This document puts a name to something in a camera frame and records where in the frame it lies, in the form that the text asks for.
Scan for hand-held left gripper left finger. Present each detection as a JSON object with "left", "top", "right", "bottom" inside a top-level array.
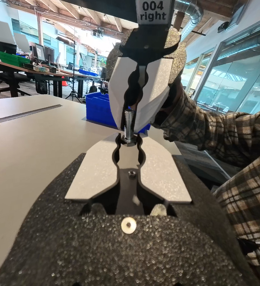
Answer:
[{"left": 64, "top": 132, "right": 121, "bottom": 201}]

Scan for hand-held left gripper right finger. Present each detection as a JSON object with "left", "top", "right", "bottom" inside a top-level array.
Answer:
[{"left": 137, "top": 134, "right": 192, "bottom": 216}]

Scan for wooden office desk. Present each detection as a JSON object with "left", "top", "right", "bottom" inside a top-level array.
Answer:
[
  {"left": 0, "top": 57, "right": 66, "bottom": 99},
  {"left": 61, "top": 69, "right": 103, "bottom": 99}
]

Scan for person's right hand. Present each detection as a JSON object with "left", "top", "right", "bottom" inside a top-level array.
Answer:
[{"left": 152, "top": 78, "right": 185, "bottom": 129}]

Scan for silver hex bolt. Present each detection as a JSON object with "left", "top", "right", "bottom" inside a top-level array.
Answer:
[{"left": 124, "top": 108, "right": 135, "bottom": 143}]

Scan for black computer monitor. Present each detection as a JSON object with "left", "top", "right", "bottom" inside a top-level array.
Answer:
[
  {"left": 44, "top": 46, "right": 55, "bottom": 65},
  {"left": 33, "top": 43, "right": 46, "bottom": 64}
]

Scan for black office chair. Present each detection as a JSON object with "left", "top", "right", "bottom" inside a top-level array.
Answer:
[{"left": 0, "top": 71, "right": 32, "bottom": 99}]

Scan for black tripod stand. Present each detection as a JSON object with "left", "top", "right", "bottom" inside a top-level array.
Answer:
[{"left": 65, "top": 37, "right": 83, "bottom": 104}]

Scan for blue plastic bin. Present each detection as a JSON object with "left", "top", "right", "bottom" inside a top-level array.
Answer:
[{"left": 85, "top": 92, "right": 150, "bottom": 134}]

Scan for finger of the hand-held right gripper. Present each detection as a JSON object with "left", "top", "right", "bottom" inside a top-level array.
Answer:
[
  {"left": 108, "top": 56, "right": 141, "bottom": 131},
  {"left": 134, "top": 58, "right": 175, "bottom": 133}
]

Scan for silver hex nut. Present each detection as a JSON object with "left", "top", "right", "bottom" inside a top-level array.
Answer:
[{"left": 121, "top": 137, "right": 137, "bottom": 147}]

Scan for wooden post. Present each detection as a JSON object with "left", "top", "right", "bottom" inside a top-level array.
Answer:
[{"left": 173, "top": 10, "right": 185, "bottom": 32}]

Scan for person's right forearm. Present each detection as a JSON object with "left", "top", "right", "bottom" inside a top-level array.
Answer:
[{"left": 160, "top": 89, "right": 260, "bottom": 168}]

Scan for green plastic crate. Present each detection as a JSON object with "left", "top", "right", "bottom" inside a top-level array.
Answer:
[{"left": 0, "top": 51, "right": 31, "bottom": 67}]

